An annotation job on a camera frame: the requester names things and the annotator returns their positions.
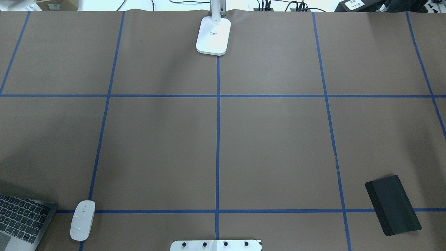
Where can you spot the white computer mouse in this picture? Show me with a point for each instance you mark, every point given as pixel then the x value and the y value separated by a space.
pixel 82 220

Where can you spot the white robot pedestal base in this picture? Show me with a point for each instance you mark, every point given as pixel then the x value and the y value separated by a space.
pixel 217 245

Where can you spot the black mouse pad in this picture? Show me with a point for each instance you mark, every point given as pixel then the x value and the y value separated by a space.
pixel 392 206

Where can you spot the grey laptop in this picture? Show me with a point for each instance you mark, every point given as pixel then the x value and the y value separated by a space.
pixel 23 222

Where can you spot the white desk lamp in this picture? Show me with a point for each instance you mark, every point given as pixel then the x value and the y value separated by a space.
pixel 214 30

